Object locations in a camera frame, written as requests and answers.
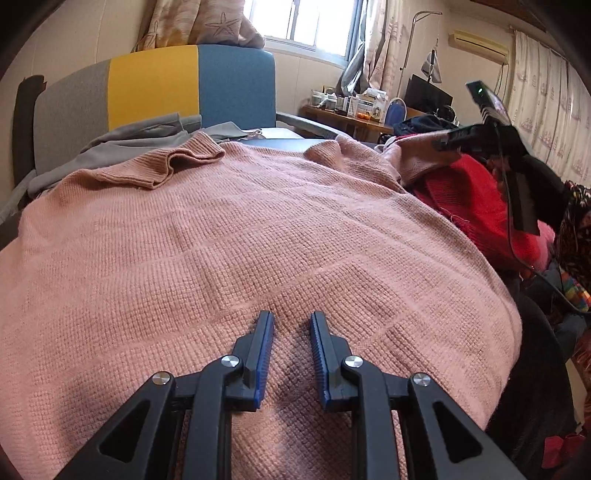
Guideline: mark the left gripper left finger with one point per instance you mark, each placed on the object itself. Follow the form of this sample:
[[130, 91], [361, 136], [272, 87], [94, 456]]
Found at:
[[180, 425]]

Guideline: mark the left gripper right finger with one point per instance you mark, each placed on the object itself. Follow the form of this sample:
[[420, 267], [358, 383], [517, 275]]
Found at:
[[401, 427]]

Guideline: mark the pink knit sweater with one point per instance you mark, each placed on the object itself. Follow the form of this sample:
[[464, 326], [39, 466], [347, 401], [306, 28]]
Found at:
[[161, 262]]

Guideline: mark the blue folding chair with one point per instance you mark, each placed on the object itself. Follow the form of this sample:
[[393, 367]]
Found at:
[[396, 113]]

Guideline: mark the red knit sweater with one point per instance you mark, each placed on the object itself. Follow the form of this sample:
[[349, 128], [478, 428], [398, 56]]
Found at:
[[462, 190]]

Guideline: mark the white window curtain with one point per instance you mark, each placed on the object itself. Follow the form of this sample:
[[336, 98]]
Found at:
[[550, 106]]

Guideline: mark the dark navy garment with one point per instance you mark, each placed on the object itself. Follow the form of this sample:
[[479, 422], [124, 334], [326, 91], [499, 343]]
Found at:
[[422, 124]]

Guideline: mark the black monitor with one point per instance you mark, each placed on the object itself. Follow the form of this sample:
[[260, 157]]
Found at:
[[424, 96]]

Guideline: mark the wooden side desk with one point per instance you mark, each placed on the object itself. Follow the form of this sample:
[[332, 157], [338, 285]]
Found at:
[[362, 130]]

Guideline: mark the grey garment on chair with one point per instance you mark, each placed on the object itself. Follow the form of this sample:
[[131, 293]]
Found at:
[[131, 140]]

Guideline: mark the black rolled mat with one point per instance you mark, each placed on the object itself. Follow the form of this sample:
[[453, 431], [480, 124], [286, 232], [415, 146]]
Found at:
[[22, 146]]

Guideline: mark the grey yellow blue chair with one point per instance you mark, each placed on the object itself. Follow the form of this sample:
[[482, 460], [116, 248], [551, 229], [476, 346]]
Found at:
[[219, 83]]

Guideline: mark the beige patterned curtain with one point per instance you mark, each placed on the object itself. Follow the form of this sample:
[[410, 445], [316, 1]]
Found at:
[[168, 23]]

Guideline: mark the wall air conditioner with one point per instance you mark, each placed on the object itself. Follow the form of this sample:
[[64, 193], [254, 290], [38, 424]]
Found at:
[[480, 46]]

